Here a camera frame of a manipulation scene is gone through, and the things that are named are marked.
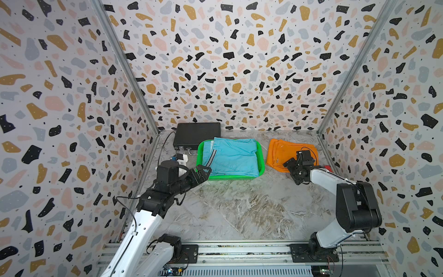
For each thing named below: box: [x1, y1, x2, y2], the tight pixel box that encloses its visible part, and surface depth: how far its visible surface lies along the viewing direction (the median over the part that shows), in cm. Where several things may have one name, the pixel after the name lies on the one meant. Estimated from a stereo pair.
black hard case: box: [173, 122, 221, 151], surface depth 123 cm
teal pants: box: [202, 136, 260, 178], surface depth 100 cm
